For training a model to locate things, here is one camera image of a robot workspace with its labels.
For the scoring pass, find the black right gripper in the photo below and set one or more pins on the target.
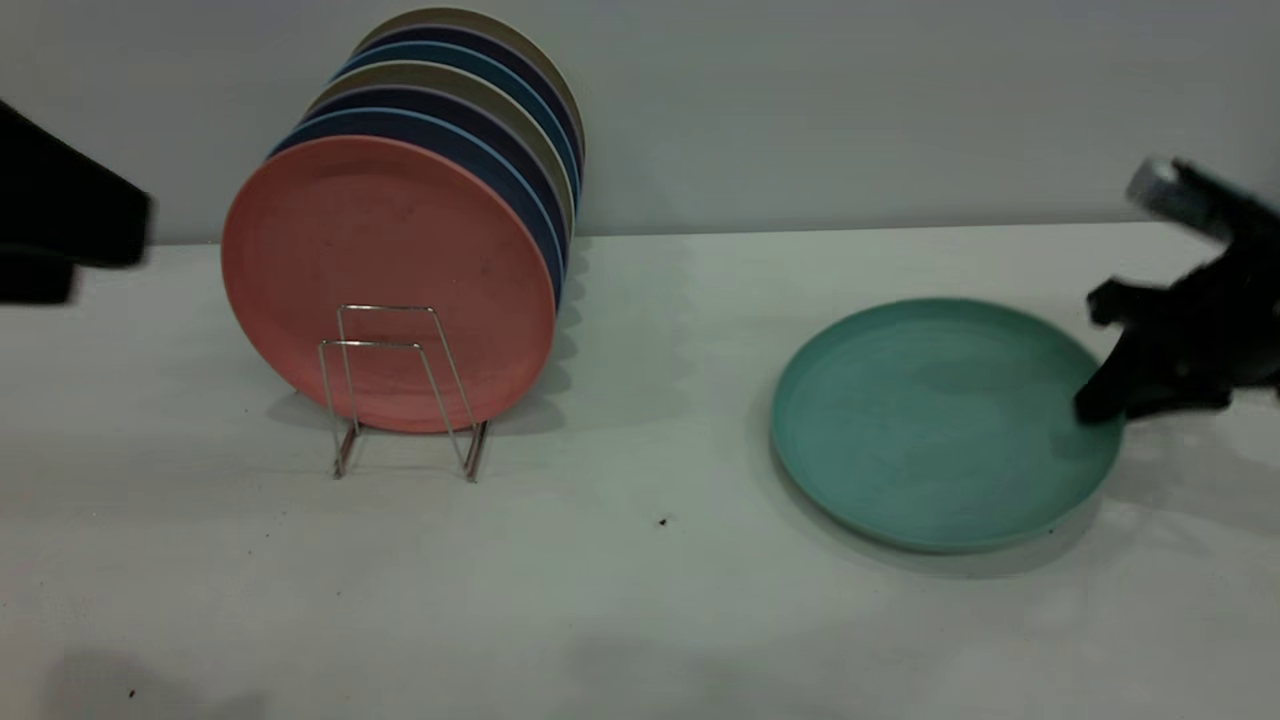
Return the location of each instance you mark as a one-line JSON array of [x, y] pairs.
[[1240, 310]]

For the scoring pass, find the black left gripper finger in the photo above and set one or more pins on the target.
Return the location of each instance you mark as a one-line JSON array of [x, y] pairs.
[[35, 280], [70, 205]]

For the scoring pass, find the green round plate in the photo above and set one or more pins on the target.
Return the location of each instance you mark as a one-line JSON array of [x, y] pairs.
[[930, 430]]

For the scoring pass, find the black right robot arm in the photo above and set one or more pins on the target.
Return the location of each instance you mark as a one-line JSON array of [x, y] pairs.
[[1250, 208]]

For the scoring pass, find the coral pink round plate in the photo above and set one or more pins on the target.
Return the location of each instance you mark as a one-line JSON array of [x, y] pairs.
[[380, 250]]

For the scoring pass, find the navy plate with blue rim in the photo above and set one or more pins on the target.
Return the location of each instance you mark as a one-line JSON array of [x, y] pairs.
[[425, 125]]

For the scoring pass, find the beige round plate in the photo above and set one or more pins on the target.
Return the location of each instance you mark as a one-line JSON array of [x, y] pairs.
[[440, 74], [470, 17]]

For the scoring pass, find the dark purple round plate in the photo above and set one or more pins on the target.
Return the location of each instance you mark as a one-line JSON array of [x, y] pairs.
[[482, 41], [450, 102]]

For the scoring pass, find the teal blue round plate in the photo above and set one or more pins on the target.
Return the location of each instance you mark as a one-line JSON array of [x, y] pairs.
[[470, 60]]

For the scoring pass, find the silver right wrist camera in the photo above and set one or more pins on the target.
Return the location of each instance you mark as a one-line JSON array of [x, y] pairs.
[[1170, 195]]

